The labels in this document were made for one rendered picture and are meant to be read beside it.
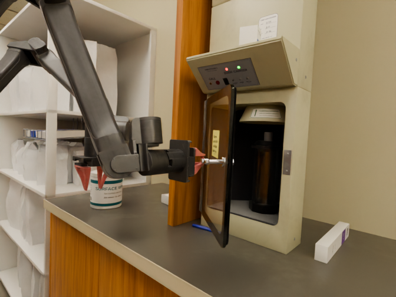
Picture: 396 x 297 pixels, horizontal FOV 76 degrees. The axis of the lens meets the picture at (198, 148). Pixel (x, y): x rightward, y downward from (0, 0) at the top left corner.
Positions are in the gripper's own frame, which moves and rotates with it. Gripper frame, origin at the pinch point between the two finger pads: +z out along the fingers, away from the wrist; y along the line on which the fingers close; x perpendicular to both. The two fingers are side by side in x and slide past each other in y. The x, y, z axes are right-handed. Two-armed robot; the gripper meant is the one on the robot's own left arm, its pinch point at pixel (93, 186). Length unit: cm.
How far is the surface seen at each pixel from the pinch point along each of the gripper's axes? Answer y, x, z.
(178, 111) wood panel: 25.0, -8.9, -25.1
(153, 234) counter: 15.3, -10.7, 15.3
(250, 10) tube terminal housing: 34, -29, -57
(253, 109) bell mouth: 37, -31, -27
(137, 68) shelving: 75, 92, -64
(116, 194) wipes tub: 20.8, 21.9, 9.7
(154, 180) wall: 76, 66, 16
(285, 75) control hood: 29, -44, -34
